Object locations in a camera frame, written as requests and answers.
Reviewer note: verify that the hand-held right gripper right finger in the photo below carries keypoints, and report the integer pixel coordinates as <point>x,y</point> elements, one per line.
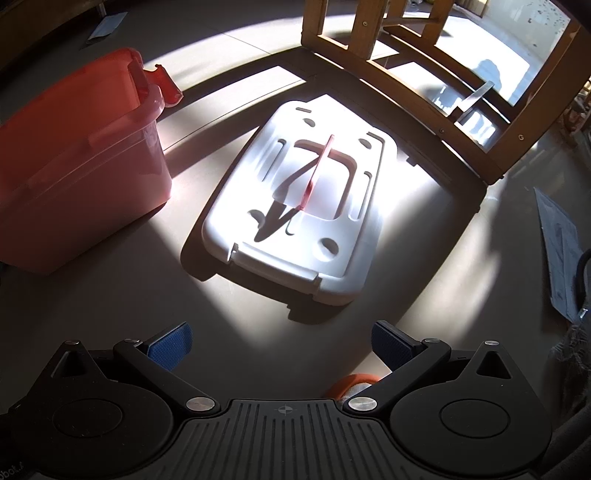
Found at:
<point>392,348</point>

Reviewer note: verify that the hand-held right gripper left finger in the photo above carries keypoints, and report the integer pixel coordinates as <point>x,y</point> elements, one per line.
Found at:
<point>170,348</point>

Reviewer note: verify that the orange toy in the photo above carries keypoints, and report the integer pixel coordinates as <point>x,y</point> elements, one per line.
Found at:
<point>346,385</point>

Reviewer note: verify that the pink plastic storage bin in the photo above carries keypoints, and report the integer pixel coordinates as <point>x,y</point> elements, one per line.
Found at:
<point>69,161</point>

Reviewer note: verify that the white printed paper sheets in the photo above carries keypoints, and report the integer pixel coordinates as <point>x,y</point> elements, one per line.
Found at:
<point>563,249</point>

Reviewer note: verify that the grey metal strip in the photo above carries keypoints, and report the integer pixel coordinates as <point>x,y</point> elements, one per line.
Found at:
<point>475,99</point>

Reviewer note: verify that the blue paper sheet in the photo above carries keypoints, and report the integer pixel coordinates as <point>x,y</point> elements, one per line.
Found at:
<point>107,25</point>

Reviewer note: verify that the wooden cabinet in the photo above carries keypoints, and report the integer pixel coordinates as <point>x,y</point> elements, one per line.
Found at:
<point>41,27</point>

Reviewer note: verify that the wooden chair frame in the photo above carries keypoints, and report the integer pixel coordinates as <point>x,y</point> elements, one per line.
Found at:
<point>466,147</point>

